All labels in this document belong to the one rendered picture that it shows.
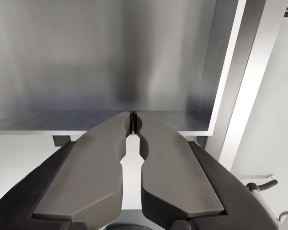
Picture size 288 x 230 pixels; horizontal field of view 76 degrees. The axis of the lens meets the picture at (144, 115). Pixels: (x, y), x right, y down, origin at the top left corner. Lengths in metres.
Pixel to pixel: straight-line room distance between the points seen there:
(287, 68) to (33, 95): 1.32
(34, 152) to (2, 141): 0.03
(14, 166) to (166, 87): 0.18
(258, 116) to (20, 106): 1.36
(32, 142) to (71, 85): 0.08
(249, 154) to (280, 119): 0.32
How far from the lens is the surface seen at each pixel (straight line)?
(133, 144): 0.19
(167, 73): 0.16
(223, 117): 0.17
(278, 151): 1.71
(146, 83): 0.16
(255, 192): 1.65
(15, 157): 0.23
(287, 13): 1.17
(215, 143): 0.18
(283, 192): 2.11
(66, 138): 0.20
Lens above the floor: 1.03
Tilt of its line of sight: 61 degrees down
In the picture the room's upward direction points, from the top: 175 degrees clockwise
